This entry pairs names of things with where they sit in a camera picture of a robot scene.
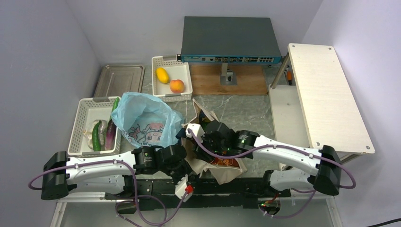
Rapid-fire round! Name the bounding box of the orange peach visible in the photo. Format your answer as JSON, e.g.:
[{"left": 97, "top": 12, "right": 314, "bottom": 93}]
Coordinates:
[{"left": 169, "top": 79, "right": 185, "bottom": 93}]

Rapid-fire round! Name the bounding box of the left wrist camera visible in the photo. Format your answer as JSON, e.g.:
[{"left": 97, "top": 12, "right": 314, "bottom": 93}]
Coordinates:
[{"left": 175, "top": 175, "right": 193, "bottom": 202}]

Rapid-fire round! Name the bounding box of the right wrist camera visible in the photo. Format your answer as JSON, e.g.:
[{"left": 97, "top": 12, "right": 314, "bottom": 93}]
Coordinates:
[{"left": 185, "top": 123, "right": 205, "bottom": 139}]

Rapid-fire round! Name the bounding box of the white perforated basket left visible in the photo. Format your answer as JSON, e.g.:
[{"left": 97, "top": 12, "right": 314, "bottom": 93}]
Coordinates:
[{"left": 67, "top": 96, "right": 121, "bottom": 157}]

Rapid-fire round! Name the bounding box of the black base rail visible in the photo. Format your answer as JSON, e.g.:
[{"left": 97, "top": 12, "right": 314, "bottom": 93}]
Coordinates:
[{"left": 105, "top": 178, "right": 291, "bottom": 211}]

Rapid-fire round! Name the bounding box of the red Doritos chip bag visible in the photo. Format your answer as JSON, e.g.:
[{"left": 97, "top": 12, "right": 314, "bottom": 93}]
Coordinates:
[{"left": 210, "top": 158, "right": 240, "bottom": 168}]

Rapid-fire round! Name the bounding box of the white perforated basket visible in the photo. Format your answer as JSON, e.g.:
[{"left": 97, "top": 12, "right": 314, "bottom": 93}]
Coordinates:
[
  {"left": 152, "top": 55, "right": 193, "bottom": 103},
  {"left": 67, "top": 96, "right": 121, "bottom": 157}
]

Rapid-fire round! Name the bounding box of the metal tray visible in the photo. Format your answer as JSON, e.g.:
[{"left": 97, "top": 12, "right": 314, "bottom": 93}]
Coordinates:
[{"left": 94, "top": 65, "right": 145, "bottom": 97}]

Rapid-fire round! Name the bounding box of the dark green chili pepper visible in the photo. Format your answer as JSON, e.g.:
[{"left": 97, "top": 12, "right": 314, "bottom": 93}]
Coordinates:
[{"left": 92, "top": 120, "right": 102, "bottom": 151}]

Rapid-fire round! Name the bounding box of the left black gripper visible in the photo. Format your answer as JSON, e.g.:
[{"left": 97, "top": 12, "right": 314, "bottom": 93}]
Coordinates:
[{"left": 160, "top": 159, "right": 197, "bottom": 187}]

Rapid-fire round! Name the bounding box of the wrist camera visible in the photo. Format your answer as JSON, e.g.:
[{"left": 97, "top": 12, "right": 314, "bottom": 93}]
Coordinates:
[
  {"left": 175, "top": 175, "right": 193, "bottom": 202},
  {"left": 185, "top": 123, "right": 205, "bottom": 139}
]

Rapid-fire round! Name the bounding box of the light blue plastic grocery bag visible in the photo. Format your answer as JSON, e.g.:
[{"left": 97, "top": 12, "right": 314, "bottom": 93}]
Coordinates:
[{"left": 111, "top": 92, "right": 184, "bottom": 148}]

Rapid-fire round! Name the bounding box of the network switch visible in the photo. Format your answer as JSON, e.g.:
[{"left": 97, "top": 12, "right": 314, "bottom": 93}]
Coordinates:
[{"left": 177, "top": 16, "right": 282, "bottom": 64}]

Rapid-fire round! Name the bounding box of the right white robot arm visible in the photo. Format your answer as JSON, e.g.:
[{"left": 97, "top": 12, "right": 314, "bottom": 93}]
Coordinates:
[{"left": 186, "top": 121, "right": 342, "bottom": 196}]

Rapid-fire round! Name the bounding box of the metal monitor stand base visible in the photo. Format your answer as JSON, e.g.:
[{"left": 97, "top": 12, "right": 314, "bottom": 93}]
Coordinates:
[{"left": 219, "top": 63, "right": 237, "bottom": 86}]

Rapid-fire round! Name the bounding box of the purple eggplant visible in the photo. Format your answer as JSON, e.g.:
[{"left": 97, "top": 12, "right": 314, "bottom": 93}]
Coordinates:
[{"left": 104, "top": 119, "right": 117, "bottom": 150}]

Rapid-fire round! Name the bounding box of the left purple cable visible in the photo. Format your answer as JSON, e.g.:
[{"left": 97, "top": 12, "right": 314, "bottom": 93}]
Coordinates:
[{"left": 27, "top": 159, "right": 192, "bottom": 227}]

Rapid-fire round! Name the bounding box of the white perforated basket rear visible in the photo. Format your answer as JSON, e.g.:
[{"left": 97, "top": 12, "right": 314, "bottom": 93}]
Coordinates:
[{"left": 152, "top": 55, "right": 193, "bottom": 103}]

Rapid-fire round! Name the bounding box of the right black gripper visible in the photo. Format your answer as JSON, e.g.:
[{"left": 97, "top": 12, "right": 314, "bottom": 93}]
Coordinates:
[{"left": 192, "top": 131, "right": 229, "bottom": 163}]

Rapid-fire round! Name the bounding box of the wooden board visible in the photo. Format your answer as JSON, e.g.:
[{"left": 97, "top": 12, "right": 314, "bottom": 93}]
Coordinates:
[{"left": 190, "top": 64, "right": 268, "bottom": 96}]

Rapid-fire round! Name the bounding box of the yellow lemon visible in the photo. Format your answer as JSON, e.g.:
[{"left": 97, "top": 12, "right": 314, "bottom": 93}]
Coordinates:
[{"left": 156, "top": 68, "right": 170, "bottom": 84}]

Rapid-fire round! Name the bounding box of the orange object behind shelf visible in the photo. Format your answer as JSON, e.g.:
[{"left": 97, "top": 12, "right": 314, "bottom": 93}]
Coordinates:
[{"left": 286, "top": 71, "right": 293, "bottom": 86}]

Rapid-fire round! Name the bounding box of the white shelf table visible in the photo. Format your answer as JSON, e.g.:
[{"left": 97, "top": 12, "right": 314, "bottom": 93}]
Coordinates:
[{"left": 268, "top": 43, "right": 375, "bottom": 163}]

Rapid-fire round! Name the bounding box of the beige canvas tote bag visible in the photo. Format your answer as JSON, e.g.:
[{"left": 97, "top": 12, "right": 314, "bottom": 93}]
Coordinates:
[{"left": 177, "top": 99, "right": 247, "bottom": 185}]

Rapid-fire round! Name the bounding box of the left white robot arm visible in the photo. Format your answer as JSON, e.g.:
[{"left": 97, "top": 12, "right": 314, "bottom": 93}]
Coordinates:
[{"left": 40, "top": 145, "right": 195, "bottom": 200}]

